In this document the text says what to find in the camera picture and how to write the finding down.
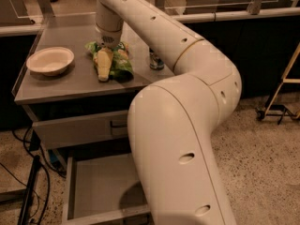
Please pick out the grey horizontal rail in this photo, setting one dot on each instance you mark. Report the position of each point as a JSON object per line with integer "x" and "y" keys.
{"x": 237, "y": 15}

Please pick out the white paper bowl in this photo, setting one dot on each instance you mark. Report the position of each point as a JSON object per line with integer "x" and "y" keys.
{"x": 50, "y": 61}

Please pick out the blue energy drink can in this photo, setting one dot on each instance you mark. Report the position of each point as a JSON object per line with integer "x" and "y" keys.
{"x": 155, "y": 62}

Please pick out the grey upper drawer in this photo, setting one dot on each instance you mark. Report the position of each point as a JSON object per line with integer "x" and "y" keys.
{"x": 83, "y": 129}

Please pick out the green rice chip bag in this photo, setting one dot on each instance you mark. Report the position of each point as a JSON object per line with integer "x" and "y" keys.
{"x": 121, "y": 69}

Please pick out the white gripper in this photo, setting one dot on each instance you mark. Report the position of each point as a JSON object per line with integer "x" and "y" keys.
{"x": 108, "y": 39}

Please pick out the grey metal drawer cabinet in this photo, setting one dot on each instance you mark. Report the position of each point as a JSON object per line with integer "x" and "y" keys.
{"x": 78, "y": 91}

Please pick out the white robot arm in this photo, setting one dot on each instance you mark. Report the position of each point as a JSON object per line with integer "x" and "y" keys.
{"x": 170, "y": 122}

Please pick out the black metal floor bar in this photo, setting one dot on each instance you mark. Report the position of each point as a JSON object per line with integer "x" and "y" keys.
{"x": 27, "y": 198}

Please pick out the open grey middle drawer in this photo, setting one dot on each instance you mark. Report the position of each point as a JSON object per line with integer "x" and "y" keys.
{"x": 104, "y": 191}

